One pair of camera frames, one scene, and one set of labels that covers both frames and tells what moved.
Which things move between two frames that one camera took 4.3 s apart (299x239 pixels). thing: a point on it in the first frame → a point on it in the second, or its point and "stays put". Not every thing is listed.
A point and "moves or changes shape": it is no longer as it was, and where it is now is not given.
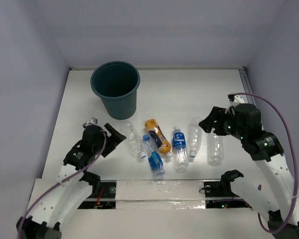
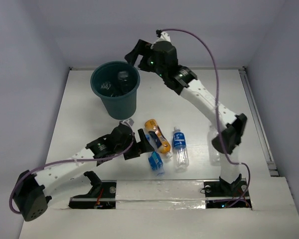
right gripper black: (215, 114) → (142, 47)
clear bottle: (216, 150) stays put
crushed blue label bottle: (154, 158) stays put
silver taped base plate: (161, 194) stays put
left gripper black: (107, 140) → (135, 147)
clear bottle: (195, 136) → (123, 75)
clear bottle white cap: (134, 139) moves or changes shape
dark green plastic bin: (116, 83) stays put
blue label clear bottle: (181, 157) stays put
